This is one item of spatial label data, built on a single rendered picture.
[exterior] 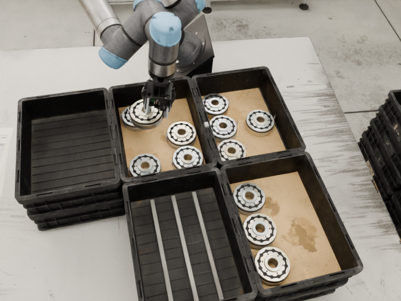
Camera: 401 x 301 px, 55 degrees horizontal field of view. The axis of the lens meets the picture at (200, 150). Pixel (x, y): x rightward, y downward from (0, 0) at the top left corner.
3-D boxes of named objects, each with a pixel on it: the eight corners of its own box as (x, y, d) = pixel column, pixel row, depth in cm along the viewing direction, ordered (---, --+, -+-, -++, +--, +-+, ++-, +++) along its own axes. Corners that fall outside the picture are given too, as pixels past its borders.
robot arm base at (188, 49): (171, 53, 167) (154, 40, 160) (196, 30, 161) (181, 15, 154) (178, 75, 158) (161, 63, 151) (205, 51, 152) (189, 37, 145)
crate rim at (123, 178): (108, 91, 138) (107, 86, 136) (190, 80, 143) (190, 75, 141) (122, 187, 116) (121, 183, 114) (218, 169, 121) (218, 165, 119)
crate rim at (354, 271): (218, 169, 121) (218, 165, 119) (306, 154, 126) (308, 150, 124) (258, 298, 99) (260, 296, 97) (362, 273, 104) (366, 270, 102)
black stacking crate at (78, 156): (28, 120, 140) (18, 100, 131) (111, 109, 145) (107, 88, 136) (28, 219, 118) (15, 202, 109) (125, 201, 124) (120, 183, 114)
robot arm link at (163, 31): (175, 6, 95) (187, 28, 91) (170, 42, 104) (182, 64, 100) (144, 9, 92) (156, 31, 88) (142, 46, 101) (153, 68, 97)
